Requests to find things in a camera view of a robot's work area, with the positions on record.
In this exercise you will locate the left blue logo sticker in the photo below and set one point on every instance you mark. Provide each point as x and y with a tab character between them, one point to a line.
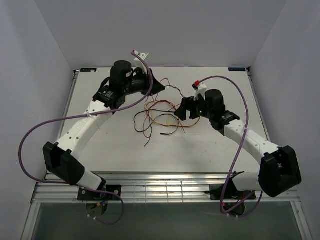
88	70

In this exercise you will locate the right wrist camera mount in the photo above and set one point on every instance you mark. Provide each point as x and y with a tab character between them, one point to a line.
200	89

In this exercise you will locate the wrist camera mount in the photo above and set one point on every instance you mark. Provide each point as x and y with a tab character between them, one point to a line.
140	60
200	89

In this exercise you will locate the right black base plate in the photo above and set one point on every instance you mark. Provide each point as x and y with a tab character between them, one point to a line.
231	193

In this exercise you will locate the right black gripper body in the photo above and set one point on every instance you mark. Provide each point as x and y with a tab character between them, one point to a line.
199	109

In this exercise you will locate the blue logo sticker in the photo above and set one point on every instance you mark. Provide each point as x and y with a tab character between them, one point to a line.
88	70
237	69

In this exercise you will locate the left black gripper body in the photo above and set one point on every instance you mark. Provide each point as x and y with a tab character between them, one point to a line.
137	84

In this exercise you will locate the right blue logo sticker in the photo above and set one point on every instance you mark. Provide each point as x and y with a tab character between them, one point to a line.
237	69

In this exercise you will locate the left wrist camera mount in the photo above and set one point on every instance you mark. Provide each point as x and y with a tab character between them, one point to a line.
140	60

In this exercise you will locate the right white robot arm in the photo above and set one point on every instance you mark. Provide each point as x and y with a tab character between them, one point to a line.
278	166

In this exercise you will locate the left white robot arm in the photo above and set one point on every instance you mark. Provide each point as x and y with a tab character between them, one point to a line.
61	157

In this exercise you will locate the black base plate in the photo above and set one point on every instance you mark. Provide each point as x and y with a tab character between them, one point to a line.
231	193
110	193

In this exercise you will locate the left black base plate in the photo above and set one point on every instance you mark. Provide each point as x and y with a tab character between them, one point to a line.
110	193

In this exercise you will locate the aluminium rail frame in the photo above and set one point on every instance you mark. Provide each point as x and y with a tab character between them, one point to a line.
178	183

